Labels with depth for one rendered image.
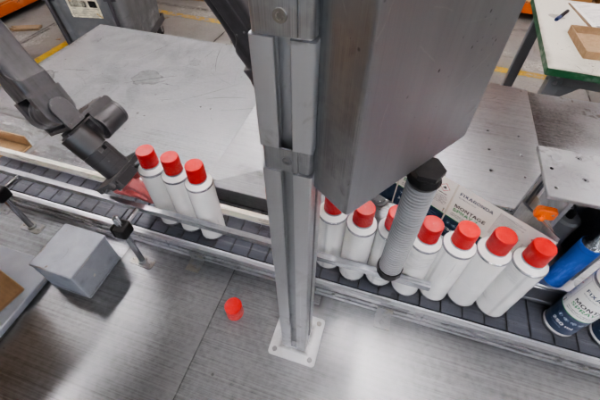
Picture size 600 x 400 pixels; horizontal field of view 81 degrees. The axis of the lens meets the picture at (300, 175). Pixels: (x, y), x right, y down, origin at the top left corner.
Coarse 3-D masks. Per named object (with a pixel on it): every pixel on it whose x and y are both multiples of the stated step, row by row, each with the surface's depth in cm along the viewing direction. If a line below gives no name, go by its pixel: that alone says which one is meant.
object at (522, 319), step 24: (24, 168) 90; (24, 192) 84; (48, 192) 84; (120, 216) 80; (144, 216) 80; (192, 240) 75; (216, 240) 76; (240, 240) 75; (360, 288) 68; (384, 288) 68; (456, 312) 65; (480, 312) 65; (504, 312) 65; (528, 312) 65; (528, 336) 62; (552, 336) 62; (576, 336) 62
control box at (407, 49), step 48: (336, 0) 19; (384, 0) 17; (432, 0) 19; (480, 0) 22; (336, 48) 21; (384, 48) 19; (432, 48) 22; (480, 48) 26; (336, 96) 23; (384, 96) 22; (432, 96) 26; (480, 96) 33; (336, 144) 26; (384, 144) 26; (432, 144) 32; (336, 192) 29
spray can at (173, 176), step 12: (168, 156) 63; (168, 168) 63; (180, 168) 65; (168, 180) 65; (180, 180) 65; (168, 192) 68; (180, 192) 67; (180, 204) 70; (192, 216) 73; (192, 228) 76
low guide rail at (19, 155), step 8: (0, 152) 89; (8, 152) 89; (16, 152) 89; (24, 160) 89; (32, 160) 87; (40, 160) 87; (48, 160) 87; (56, 168) 86; (64, 168) 85; (72, 168) 85; (80, 168) 85; (88, 176) 84; (96, 176) 83; (224, 208) 77; (232, 208) 77; (240, 216) 77; (248, 216) 76; (256, 216) 75; (264, 216) 75
